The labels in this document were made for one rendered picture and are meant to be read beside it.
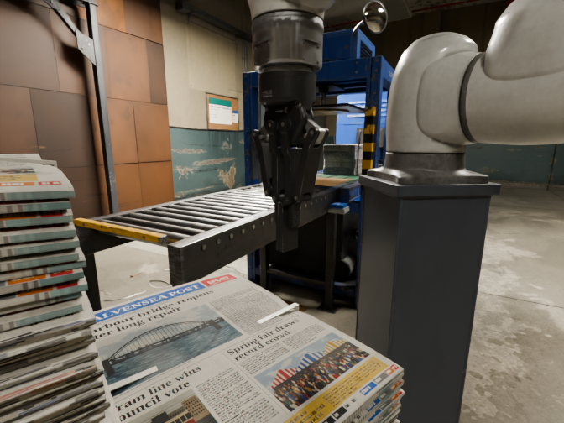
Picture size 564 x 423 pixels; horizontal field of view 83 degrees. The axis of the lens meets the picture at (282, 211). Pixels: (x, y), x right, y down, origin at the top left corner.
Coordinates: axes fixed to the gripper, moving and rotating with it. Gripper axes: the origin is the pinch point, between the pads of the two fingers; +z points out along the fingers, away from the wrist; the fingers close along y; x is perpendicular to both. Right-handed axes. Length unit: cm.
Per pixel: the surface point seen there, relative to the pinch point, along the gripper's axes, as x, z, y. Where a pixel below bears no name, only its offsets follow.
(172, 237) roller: 7, 17, -60
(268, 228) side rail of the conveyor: 46, 22, -62
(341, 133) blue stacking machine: 321, -24, -246
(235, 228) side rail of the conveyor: 27, 17, -55
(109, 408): -27.2, 1.2, 17.0
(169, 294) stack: -11.3, 13.2, -16.6
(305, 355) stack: -5.5, 13.0, 9.5
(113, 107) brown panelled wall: 84, -54, -411
